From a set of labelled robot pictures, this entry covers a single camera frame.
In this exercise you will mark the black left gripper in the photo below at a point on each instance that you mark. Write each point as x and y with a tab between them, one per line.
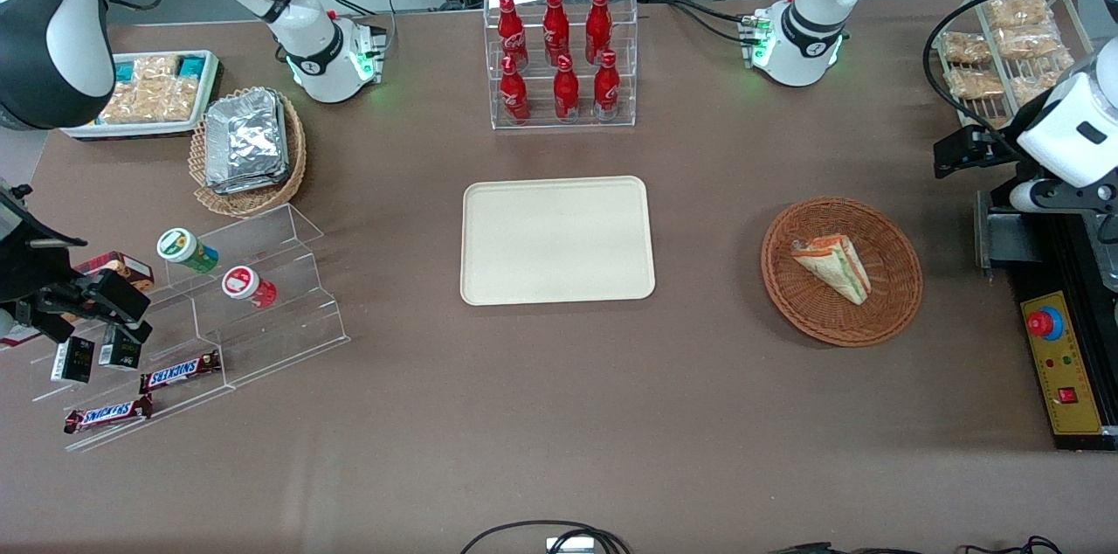
993	148

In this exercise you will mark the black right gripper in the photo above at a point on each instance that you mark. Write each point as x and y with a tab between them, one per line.
33	267

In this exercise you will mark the triangular sandwich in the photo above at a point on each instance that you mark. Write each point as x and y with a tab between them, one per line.
834	268

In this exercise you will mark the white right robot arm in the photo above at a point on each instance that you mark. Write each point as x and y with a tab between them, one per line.
301	21

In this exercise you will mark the round brown wicker basket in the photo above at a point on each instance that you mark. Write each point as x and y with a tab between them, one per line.
891	309

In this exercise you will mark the white rectangular snack tray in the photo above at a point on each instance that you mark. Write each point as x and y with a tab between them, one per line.
79	131

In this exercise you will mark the light tan wicker basket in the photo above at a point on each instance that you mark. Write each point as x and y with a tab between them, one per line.
253	203

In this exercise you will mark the beige plastic tray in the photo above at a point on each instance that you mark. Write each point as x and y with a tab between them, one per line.
557	239

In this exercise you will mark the small black box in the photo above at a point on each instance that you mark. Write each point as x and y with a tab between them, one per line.
72	359
120	351

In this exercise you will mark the clear bag of pastry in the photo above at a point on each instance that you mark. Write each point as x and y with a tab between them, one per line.
1035	86
1017	10
965	48
1031	42
974	83

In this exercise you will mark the brown red carton box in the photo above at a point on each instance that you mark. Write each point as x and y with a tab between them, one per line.
122	264

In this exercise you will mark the brown chocolate bar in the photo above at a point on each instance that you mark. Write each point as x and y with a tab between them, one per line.
106	414
179	372

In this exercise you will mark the green cup with white lid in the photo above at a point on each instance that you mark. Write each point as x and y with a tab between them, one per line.
185	249

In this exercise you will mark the black appliance housing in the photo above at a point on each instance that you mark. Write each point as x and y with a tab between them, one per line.
1070	266

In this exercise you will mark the red cup with white lid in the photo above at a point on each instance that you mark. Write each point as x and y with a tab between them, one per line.
247	286

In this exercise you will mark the clear acrylic stepped stand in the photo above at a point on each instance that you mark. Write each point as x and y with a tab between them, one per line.
279	335

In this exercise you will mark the red emergency stop button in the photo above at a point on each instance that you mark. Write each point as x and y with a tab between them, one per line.
1042	324

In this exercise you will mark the clear-wrapped snack pack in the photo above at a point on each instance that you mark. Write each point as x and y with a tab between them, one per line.
162	69
144	104

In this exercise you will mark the silver foil packet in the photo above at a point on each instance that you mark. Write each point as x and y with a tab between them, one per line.
246	139

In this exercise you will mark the yellow control panel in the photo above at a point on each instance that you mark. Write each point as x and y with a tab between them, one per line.
1070	379

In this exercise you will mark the clear acrylic bottle rack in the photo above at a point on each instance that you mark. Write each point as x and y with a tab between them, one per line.
629	56

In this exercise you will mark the red cola bottle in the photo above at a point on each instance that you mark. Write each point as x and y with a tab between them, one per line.
555	28
606	87
512	34
566	91
514	93
598	28

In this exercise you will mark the grey metal bracket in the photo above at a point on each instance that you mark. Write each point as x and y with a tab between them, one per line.
1004	238

